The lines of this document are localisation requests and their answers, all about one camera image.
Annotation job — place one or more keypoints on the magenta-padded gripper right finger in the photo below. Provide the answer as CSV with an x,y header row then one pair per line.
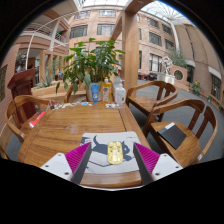
x,y
166,165

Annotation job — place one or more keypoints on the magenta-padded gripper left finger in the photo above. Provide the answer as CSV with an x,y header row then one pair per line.
x,y
55,165

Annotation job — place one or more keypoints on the yellow computer mouse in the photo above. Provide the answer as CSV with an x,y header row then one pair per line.
x,y
115,153

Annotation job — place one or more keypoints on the white cat-print mouse pad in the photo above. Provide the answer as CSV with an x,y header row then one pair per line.
x,y
100,160

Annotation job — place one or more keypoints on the black notebook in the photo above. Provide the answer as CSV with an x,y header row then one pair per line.
x,y
171,136

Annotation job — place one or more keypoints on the red and white bag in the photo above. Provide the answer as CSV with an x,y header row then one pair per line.
x,y
37,119

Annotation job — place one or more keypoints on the black key fob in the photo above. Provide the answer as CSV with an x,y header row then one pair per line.
x,y
52,107

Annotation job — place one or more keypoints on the blue tube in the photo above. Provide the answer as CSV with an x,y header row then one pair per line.
x,y
95,95

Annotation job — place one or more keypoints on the white pump bottle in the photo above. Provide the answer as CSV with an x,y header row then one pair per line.
x,y
120,96

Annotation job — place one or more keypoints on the yellow liquid bottle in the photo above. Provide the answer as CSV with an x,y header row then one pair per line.
x,y
106,93

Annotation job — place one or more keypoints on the white stone sculpture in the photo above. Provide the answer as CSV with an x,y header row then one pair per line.
x,y
166,68

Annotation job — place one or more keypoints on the green potted plant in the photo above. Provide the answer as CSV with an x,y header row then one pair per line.
x,y
93,63

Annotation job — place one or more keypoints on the dark red wooden pedestal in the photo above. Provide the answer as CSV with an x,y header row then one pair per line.
x,y
21,86

